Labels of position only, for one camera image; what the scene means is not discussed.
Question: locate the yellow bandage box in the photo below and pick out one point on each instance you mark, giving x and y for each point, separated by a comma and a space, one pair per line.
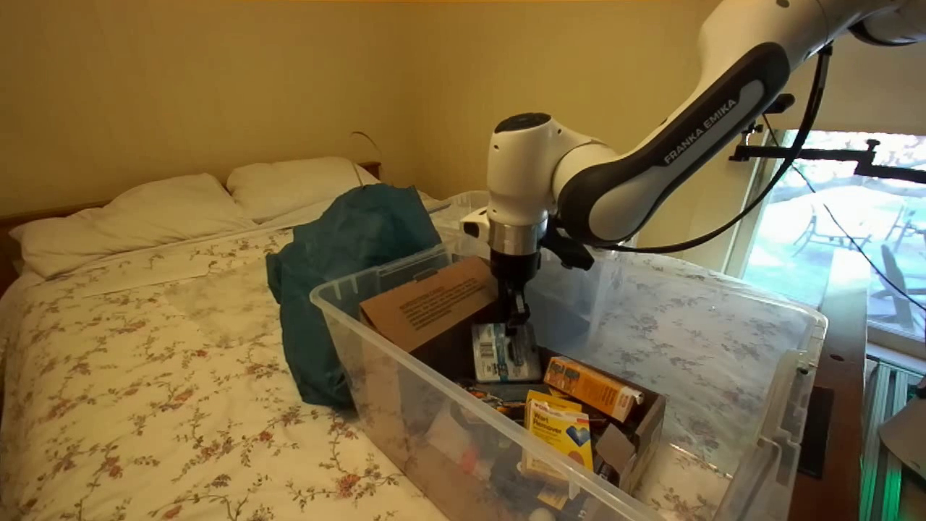
558, 424

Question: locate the black flat device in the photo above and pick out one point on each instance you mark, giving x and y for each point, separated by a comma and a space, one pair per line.
817, 433

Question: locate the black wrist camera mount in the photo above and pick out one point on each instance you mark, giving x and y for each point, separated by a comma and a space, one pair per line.
568, 249

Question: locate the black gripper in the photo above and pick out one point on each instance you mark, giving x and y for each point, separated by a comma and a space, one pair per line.
512, 266

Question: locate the small clear plastic bin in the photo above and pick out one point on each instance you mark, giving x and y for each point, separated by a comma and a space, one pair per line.
463, 207

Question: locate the white razor cartridge box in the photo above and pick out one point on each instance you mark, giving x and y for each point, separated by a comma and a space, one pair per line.
492, 352

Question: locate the large clear plastic container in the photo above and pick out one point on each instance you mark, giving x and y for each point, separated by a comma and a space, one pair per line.
674, 328

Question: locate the teal fabric bag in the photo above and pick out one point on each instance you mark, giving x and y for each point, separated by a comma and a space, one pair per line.
356, 249

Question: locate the black camera on stand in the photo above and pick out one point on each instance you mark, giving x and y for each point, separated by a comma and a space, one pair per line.
778, 101

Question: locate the yellow orange box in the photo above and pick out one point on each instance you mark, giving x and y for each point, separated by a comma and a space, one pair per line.
594, 386

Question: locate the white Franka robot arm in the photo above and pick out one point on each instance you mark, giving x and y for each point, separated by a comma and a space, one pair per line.
667, 145

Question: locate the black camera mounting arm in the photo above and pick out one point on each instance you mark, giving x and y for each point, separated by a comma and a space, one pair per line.
849, 161

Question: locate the floral bed cover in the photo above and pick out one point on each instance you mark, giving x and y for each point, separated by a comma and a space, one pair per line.
145, 386

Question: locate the wooden side ledge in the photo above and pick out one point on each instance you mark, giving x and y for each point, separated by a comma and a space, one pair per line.
835, 386

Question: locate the white pillow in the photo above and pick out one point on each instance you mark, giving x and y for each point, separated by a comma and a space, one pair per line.
124, 226
289, 182

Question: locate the round grey object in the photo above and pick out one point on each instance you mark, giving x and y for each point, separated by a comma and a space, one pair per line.
907, 437

